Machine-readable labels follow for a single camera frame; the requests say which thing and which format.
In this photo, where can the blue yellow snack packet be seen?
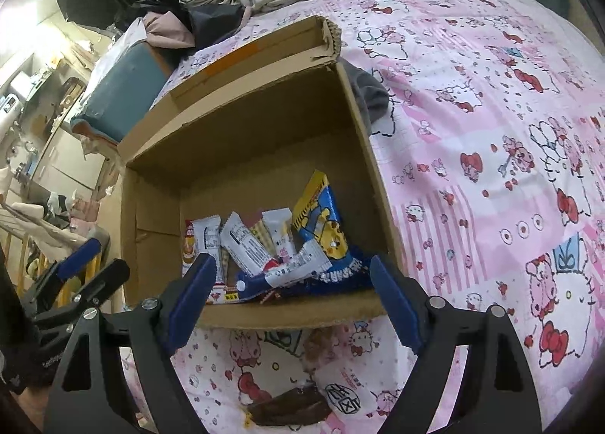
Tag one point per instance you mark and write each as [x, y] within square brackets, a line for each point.
[321, 211]

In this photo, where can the red white striped snack packet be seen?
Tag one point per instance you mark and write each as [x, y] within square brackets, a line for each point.
[224, 294]

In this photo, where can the white cloth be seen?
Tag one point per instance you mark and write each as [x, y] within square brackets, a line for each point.
[38, 221]

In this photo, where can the white pink snack packet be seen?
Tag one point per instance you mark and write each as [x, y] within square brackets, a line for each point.
[279, 230]

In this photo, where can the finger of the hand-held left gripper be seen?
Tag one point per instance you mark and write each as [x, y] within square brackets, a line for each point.
[106, 275]
[78, 259]

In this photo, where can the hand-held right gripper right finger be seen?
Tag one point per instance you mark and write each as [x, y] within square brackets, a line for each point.
[394, 301]

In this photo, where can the pink cloth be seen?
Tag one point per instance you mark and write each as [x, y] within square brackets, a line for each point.
[165, 32]

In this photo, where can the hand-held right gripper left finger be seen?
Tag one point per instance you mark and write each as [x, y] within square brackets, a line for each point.
[194, 301]

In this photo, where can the teal cushion in plastic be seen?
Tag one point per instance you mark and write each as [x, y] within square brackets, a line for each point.
[123, 88]

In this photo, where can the grey cloth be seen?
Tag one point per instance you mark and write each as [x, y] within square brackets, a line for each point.
[371, 93]

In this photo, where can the clear packet black stamp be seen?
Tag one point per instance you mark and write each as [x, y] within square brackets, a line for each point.
[344, 396]

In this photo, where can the brown cardboard box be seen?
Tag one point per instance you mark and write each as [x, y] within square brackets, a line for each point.
[264, 155]

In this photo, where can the white snack packet brown figure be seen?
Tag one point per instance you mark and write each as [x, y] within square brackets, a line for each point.
[201, 237]

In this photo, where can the beige cabinet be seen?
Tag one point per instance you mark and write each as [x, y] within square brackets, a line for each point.
[66, 159]

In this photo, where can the pink printed bedsheet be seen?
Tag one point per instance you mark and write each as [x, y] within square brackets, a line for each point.
[472, 131]

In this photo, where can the white water heater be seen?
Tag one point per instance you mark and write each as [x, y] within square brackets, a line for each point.
[8, 103]

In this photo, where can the white snack packet black text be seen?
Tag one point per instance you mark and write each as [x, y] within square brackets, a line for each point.
[243, 242]

